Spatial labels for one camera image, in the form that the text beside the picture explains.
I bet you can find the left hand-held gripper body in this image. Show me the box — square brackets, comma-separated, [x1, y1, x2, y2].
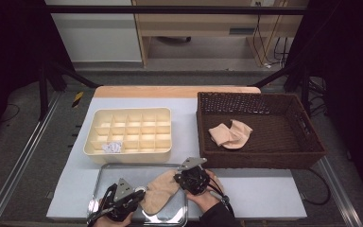
[96, 177, 147, 222]

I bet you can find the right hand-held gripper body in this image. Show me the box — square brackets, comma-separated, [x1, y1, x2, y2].
[176, 156, 212, 196]

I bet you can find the beige sock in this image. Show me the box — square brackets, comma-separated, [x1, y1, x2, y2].
[208, 118, 254, 150]
[139, 169, 182, 217]

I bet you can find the cream divided storage box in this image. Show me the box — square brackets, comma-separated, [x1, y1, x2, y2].
[83, 107, 173, 165]

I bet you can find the clear box lid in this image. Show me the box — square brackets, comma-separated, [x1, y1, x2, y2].
[87, 163, 190, 227]

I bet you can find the white sock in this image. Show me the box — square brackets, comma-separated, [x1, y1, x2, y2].
[101, 141, 124, 155]

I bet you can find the brown wicker basket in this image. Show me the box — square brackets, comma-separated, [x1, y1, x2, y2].
[196, 91, 327, 170]

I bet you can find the person's left hand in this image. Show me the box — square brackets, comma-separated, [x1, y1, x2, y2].
[93, 197, 135, 227]

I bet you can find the person's right hand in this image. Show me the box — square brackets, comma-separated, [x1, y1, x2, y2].
[185, 169, 225, 214]

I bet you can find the yellow black striped marker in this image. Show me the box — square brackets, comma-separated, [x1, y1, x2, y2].
[71, 91, 85, 109]

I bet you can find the wooden desk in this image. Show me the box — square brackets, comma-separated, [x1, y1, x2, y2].
[131, 0, 310, 68]

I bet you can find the white cabinet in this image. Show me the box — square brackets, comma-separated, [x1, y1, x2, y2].
[45, 0, 144, 63]

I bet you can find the black horizontal bar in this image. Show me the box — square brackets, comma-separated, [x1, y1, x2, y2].
[43, 5, 310, 15]

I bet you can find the black curtain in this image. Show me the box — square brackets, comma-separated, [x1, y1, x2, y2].
[0, 0, 77, 150]
[285, 0, 363, 218]

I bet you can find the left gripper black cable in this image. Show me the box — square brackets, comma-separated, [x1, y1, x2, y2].
[86, 183, 116, 227]

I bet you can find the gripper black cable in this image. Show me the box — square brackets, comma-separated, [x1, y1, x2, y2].
[206, 177, 236, 219]
[86, 183, 116, 227]

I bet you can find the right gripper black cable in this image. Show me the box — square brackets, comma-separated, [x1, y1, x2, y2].
[206, 177, 236, 219]

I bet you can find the aluminium rail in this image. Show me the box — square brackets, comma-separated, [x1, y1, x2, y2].
[316, 155, 363, 227]
[0, 91, 62, 227]

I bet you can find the black frame strut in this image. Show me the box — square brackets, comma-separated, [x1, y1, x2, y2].
[251, 61, 313, 117]
[37, 59, 100, 122]

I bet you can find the thin black floor cable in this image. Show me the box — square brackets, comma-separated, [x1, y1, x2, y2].
[0, 103, 22, 125]

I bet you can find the black cable bundle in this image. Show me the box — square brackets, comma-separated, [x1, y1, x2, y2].
[306, 75, 329, 118]

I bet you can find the black desk cable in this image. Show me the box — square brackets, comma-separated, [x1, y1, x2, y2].
[272, 36, 290, 68]

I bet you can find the yellow cable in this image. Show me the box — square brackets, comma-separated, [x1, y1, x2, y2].
[253, 0, 287, 68]

